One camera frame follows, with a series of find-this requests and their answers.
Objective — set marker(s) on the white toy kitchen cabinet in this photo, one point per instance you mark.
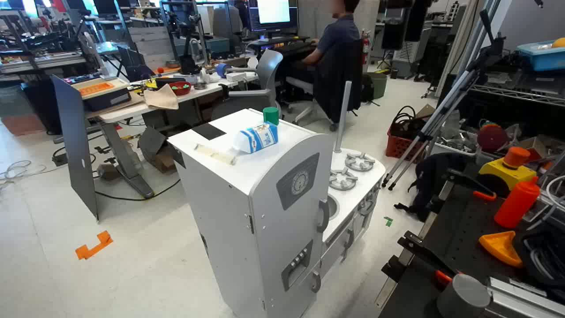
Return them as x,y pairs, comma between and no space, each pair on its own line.
259,216

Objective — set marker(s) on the white blue milk carton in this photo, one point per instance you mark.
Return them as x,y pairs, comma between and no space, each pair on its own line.
256,138

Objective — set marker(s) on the grey metal faucet pole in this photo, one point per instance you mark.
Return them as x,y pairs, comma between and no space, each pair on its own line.
346,94

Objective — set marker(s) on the white toy stove unit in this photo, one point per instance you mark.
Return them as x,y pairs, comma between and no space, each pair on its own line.
353,191

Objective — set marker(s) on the grey office chair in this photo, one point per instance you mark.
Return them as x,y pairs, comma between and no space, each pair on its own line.
254,87

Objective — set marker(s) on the seated person in dark shirt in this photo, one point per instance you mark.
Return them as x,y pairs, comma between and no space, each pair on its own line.
330,57

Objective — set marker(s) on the small green floor piece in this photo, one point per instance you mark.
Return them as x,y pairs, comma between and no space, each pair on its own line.
386,221

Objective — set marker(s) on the grey tripod legs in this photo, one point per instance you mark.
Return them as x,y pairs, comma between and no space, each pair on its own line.
448,103

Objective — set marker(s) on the red basket bag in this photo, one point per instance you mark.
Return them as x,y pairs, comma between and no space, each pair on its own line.
399,133

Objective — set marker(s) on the computer monitor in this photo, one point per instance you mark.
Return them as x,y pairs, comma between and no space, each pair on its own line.
273,11

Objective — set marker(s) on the black backpack on floor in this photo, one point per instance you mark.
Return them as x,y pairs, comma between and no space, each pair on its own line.
429,181

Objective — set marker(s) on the cluttered work desk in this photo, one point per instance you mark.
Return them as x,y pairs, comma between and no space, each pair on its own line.
167,96

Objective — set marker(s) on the orange box on desk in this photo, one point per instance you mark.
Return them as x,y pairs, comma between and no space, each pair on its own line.
100,94

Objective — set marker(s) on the dark red ball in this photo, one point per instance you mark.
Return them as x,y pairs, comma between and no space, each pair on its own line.
491,136

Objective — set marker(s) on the dark grey standing panel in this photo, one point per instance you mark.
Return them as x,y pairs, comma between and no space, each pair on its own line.
72,124

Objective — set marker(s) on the grey cylinder cup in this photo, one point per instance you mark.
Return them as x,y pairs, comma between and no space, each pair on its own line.
462,297

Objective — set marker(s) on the yellow emergency stop button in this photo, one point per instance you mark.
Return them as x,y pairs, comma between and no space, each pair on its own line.
510,168

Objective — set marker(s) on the orange triangular piece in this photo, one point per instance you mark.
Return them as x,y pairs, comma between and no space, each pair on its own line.
499,246

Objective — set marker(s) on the orange plastic cylinder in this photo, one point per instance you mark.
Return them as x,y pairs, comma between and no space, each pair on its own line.
519,200

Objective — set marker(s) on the blue plastic bin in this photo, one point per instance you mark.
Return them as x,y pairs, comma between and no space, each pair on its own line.
542,55

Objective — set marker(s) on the orange floor bracket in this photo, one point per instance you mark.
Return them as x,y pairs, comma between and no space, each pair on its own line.
86,251

